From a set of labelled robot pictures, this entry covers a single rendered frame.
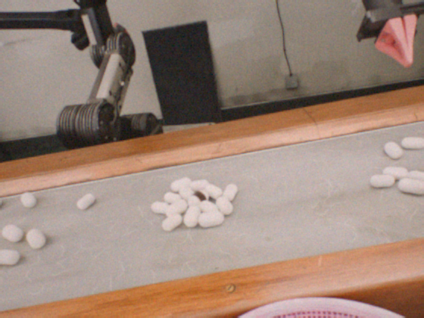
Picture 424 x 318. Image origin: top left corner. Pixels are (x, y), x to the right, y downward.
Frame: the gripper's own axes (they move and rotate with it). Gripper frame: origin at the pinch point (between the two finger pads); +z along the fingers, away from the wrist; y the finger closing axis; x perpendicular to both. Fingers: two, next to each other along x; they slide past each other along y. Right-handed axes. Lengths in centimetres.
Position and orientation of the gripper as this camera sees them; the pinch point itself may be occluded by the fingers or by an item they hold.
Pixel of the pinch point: (407, 60)
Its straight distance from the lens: 70.0
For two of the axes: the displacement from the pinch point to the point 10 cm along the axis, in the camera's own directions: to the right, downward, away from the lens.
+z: 1.4, 9.1, -3.8
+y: 9.9, -1.7, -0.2
